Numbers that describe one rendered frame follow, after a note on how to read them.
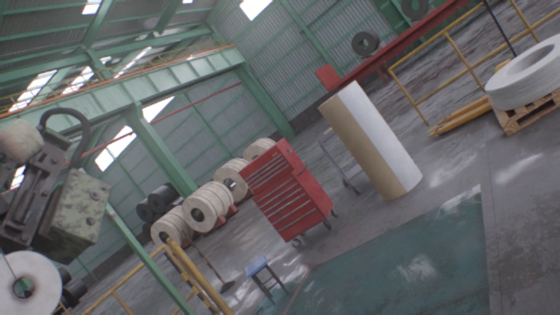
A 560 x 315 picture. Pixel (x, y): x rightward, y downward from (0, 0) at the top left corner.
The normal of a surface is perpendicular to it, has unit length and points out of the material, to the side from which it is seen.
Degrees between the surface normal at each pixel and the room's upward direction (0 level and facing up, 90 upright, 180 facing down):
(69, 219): 90
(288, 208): 89
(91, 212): 90
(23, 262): 90
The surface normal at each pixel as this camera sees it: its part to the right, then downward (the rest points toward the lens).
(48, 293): 0.47, -0.29
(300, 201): -0.30, 0.30
